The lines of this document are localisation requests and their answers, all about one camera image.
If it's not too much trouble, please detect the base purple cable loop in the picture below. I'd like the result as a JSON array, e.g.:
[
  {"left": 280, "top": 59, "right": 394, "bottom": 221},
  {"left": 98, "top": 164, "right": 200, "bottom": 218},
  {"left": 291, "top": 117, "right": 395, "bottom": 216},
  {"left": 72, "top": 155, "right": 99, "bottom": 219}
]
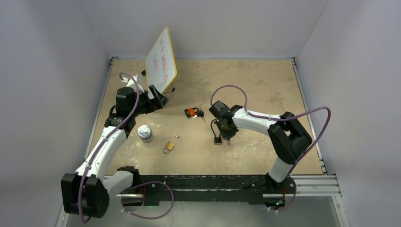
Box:
[{"left": 121, "top": 181, "right": 175, "bottom": 220}]

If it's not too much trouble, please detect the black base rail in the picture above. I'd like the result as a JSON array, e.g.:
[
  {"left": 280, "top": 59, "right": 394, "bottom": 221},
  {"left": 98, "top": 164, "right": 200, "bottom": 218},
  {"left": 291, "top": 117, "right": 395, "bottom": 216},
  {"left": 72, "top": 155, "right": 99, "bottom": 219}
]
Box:
[{"left": 121, "top": 175, "right": 296, "bottom": 207}]

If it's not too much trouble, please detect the orange black padlock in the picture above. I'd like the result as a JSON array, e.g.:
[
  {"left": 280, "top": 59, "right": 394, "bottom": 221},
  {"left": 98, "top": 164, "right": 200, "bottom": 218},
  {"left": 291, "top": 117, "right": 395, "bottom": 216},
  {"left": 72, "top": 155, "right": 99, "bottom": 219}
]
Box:
[{"left": 184, "top": 107, "right": 200, "bottom": 118}]

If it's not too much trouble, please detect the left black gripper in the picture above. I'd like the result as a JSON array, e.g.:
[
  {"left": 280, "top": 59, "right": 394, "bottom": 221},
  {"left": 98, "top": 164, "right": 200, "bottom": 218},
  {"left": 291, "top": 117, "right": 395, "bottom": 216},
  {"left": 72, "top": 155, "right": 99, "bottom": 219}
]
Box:
[{"left": 131, "top": 86, "right": 168, "bottom": 117}]

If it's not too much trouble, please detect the yellow framed whiteboard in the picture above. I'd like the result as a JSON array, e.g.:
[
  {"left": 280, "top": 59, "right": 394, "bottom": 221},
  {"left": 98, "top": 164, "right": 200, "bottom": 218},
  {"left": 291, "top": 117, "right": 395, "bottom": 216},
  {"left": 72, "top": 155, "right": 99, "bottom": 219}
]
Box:
[{"left": 145, "top": 26, "right": 177, "bottom": 94}]

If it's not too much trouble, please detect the brass padlock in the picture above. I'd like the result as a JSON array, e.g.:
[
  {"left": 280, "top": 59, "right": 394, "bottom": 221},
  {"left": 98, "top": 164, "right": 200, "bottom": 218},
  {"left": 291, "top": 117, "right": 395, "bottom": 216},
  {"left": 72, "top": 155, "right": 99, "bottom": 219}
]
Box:
[{"left": 162, "top": 141, "right": 175, "bottom": 154}]

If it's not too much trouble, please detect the black cable padlock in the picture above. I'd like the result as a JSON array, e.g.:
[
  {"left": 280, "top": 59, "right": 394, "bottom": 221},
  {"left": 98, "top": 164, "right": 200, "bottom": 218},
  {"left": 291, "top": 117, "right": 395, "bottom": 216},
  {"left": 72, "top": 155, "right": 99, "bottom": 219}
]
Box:
[{"left": 210, "top": 119, "right": 222, "bottom": 145}]

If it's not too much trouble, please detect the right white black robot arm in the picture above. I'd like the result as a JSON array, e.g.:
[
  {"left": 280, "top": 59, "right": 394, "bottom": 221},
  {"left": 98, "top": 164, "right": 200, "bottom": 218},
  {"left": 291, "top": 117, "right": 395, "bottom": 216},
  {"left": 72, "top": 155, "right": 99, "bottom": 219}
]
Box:
[{"left": 209, "top": 101, "right": 312, "bottom": 192}]

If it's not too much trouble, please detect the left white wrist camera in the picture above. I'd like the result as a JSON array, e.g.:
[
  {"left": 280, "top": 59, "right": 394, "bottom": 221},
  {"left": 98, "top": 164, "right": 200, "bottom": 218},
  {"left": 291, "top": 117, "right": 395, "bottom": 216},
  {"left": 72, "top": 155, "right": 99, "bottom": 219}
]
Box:
[{"left": 121, "top": 74, "right": 144, "bottom": 94}]

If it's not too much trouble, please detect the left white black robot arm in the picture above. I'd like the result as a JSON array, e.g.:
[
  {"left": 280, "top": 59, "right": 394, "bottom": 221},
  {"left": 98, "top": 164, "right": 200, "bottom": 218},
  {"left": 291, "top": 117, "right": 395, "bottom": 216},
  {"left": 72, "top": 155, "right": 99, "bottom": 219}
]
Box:
[{"left": 61, "top": 85, "right": 169, "bottom": 218}]

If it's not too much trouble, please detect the black keys bunch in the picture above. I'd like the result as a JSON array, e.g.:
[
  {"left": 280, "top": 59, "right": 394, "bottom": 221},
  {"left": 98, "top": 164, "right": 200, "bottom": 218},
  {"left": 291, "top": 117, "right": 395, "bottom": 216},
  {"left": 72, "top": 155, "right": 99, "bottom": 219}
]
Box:
[{"left": 191, "top": 108, "right": 206, "bottom": 122}]

